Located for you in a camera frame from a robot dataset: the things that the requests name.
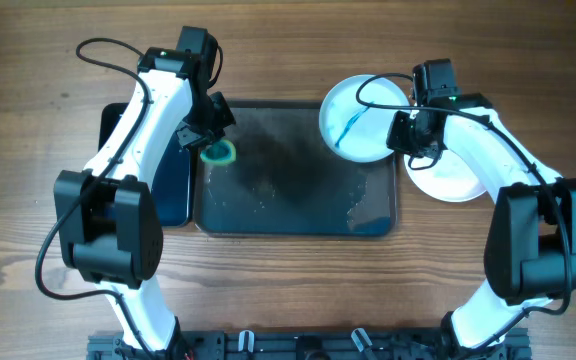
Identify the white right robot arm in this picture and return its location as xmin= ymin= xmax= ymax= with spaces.
xmin=386 ymin=94 xmax=576 ymax=358

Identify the dark grey serving tray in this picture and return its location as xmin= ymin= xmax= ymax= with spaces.
xmin=193 ymin=99 xmax=398 ymax=238

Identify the green yellow sponge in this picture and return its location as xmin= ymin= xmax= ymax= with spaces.
xmin=200 ymin=139 xmax=237 ymax=166

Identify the white plate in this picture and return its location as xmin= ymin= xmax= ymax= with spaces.
xmin=403 ymin=150 xmax=486 ymax=202

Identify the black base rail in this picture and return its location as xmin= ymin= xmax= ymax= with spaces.
xmin=86 ymin=328 xmax=533 ymax=360

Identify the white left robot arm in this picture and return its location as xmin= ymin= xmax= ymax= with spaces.
xmin=35 ymin=45 xmax=234 ymax=359

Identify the black water tray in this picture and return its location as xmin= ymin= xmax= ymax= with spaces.
xmin=87 ymin=101 xmax=194 ymax=227

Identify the white plate stained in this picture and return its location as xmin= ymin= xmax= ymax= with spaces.
xmin=319 ymin=74 xmax=409 ymax=163

